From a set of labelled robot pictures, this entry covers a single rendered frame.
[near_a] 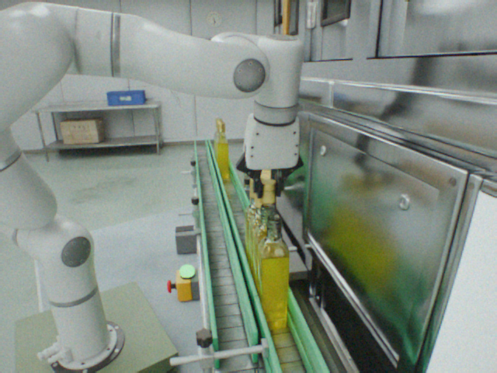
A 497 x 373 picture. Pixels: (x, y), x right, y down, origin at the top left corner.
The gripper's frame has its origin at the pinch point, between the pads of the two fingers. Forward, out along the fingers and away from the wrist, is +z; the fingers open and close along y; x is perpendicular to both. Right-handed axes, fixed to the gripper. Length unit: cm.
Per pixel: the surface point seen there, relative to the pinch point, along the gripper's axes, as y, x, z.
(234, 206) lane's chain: 0, -50, 46
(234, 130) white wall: -67, -532, 246
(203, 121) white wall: -7, -537, 228
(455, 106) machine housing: -12.8, 24.8, -27.0
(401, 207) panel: -12.2, 23.4, -12.1
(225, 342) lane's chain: 10.9, 17.6, 26.8
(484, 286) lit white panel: -12.3, 37.9, -14.0
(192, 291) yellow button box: 17.9, -8.6, 43.8
